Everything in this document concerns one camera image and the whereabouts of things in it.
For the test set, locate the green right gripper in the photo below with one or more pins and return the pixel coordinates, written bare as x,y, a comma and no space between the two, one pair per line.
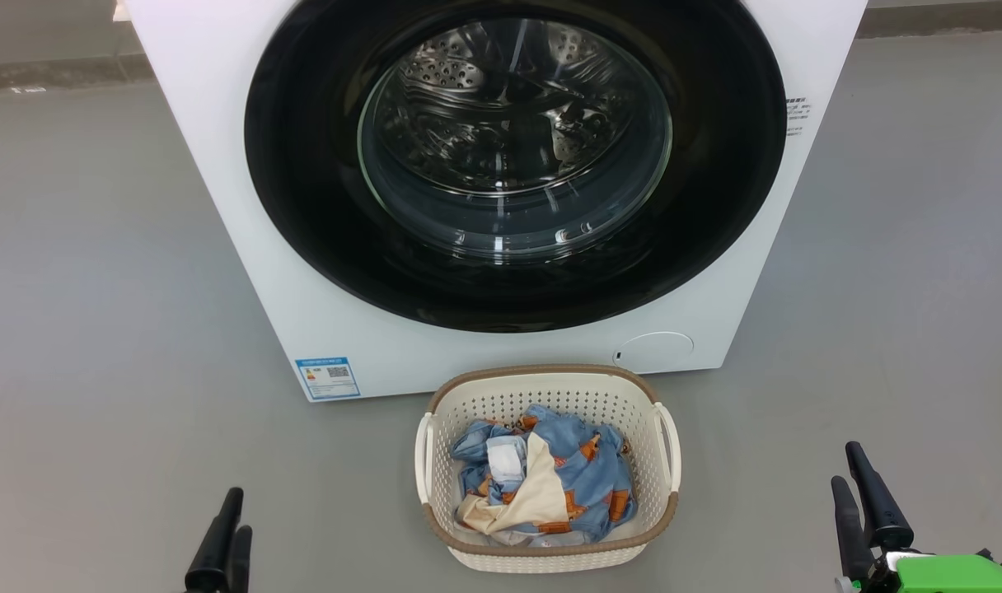
946,576

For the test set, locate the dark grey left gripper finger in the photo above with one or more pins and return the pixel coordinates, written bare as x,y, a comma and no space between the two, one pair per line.
214,552
241,568

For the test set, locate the blue garment with orange print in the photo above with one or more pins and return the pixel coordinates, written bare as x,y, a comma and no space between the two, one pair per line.
587,478

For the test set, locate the colourful patterned cloth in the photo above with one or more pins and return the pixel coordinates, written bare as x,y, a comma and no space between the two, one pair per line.
534,494

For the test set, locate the black round glass washer door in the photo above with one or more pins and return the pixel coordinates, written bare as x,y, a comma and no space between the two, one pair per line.
303,181

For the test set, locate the white front-load washing machine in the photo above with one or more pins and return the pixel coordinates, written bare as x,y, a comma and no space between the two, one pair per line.
221,165

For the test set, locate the stainless steel washing machine drum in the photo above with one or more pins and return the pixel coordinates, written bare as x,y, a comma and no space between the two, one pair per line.
509,123

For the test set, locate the blue energy label sticker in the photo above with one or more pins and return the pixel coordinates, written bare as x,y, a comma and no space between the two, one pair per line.
328,379

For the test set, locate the round white drain filter cover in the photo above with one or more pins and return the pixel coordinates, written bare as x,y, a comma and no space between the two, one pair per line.
657,350

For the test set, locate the cream laundry basket brown rim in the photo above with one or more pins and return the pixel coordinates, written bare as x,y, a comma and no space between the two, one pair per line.
550,387

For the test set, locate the small printed text label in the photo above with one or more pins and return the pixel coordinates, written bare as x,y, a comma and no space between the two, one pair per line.
797,115

